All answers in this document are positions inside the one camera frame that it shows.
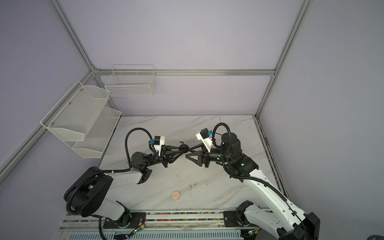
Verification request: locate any upper white mesh shelf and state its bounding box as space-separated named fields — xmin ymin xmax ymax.
xmin=40 ymin=81 xmax=110 ymax=142

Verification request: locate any white mesh shelf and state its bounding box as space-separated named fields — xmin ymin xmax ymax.
xmin=72 ymin=107 xmax=121 ymax=159
xmin=40 ymin=81 xmax=110 ymax=142

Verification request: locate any white wire basket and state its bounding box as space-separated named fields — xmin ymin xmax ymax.
xmin=105 ymin=65 xmax=157 ymax=97

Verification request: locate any black earbud charging case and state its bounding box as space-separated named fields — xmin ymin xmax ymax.
xmin=179 ymin=144 xmax=190 ymax=154

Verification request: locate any aluminium frame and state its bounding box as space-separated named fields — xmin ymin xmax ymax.
xmin=1 ymin=1 xmax=313 ymax=187

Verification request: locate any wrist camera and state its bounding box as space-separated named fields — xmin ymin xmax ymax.
xmin=149 ymin=136 xmax=165 ymax=156
xmin=196 ymin=128 xmax=214 ymax=153

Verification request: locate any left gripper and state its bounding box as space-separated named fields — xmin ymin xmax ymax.
xmin=144 ymin=144 xmax=184 ymax=168

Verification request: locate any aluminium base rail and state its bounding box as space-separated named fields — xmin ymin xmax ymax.
xmin=56 ymin=207 xmax=313 ymax=240

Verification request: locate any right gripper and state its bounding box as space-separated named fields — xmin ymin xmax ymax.
xmin=185 ymin=142 xmax=231 ymax=168

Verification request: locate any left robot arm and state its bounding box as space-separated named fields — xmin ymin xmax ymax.
xmin=64 ymin=128 xmax=189 ymax=228

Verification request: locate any lower white mesh shelf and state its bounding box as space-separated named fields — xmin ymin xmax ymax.
xmin=72 ymin=107 xmax=121 ymax=159

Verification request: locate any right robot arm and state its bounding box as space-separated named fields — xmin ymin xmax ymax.
xmin=186 ymin=123 xmax=321 ymax=240

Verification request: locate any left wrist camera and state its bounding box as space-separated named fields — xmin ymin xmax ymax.
xmin=149 ymin=136 xmax=165 ymax=156

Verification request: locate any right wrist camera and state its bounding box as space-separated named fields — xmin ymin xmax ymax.
xmin=196 ymin=128 xmax=214 ymax=153

